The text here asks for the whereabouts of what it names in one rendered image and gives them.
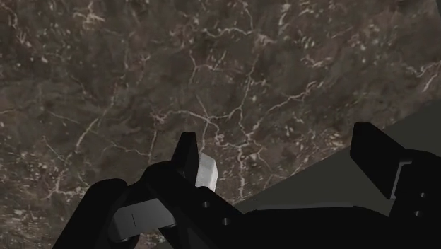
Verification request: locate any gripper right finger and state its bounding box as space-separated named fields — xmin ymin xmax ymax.
xmin=349 ymin=121 xmax=441 ymax=228

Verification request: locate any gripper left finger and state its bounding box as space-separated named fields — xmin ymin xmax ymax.
xmin=52 ymin=131 xmax=246 ymax=249

